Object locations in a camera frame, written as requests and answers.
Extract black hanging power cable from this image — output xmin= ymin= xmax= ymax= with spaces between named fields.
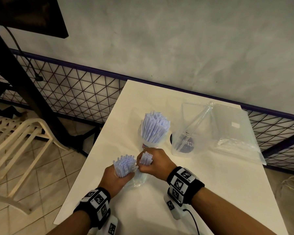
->
xmin=5 ymin=26 xmax=43 ymax=82

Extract white plastic chair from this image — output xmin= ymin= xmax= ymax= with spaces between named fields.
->
xmin=0 ymin=115 xmax=69 ymax=215

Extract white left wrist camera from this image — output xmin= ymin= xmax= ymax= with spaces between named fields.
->
xmin=88 ymin=215 xmax=119 ymax=235

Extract person's left hand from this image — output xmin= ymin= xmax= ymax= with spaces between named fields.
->
xmin=98 ymin=164 xmax=139 ymax=198

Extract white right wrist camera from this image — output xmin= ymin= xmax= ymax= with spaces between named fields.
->
xmin=163 ymin=194 xmax=184 ymax=220

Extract person's right forearm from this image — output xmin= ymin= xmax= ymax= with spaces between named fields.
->
xmin=191 ymin=187 xmax=277 ymax=235

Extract small bunch of blue straws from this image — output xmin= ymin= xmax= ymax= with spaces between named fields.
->
xmin=140 ymin=111 xmax=171 ymax=144
xmin=139 ymin=151 xmax=153 ymax=166

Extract person's right hand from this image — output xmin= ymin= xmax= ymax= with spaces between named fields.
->
xmin=136 ymin=148 xmax=178 ymax=182

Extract purple framed wire mesh fence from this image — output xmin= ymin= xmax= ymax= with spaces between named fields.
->
xmin=0 ymin=49 xmax=294 ymax=174

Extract black wall screen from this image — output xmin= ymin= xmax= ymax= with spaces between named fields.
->
xmin=0 ymin=0 xmax=69 ymax=39

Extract black right camera cable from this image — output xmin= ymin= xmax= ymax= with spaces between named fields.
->
xmin=182 ymin=209 xmax=200 ymax=235

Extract black wristband with markers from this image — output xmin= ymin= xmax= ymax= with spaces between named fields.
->
xmin=73 ymin=187 xmax=111 ymax=229
xmin=166 ymin=166 xmax=205 ymax=207

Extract person's left forearm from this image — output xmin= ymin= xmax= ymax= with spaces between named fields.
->
xmin=46 ymin=210 xmax=91 ymax=235

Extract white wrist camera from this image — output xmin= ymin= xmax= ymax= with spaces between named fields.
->
xmin=88 ymin=215 xmax=119 ymax=235
xmin=163 ymin=194 xmax=184 ymax=220

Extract pack of white straws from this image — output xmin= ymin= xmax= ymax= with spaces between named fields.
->
xmin=112 ymin=155 xmax=138 ymax=178

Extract white floor cables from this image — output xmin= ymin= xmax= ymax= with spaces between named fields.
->
xmin=275 ymin=175 xmax=294 ymax=194

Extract clear square plastic box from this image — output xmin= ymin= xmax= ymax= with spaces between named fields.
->
xmin=171 ymin=102 xmax=212 ymax=157

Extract black left wristband with markers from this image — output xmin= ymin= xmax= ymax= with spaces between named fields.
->
xmin=73 ymin=187 xmax=111 ymax=229

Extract black right wristband with markers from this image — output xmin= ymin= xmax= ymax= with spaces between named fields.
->
xmin=166 ymin=166 xmax=205 ymax=207

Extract pack of clear straws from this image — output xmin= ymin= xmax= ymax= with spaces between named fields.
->
xmin=209 ymin=104 xmax=267 ymax=165

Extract long clear straw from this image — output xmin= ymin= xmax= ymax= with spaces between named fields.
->
xmin=176 ymin=101 xmax=215 ymax=149

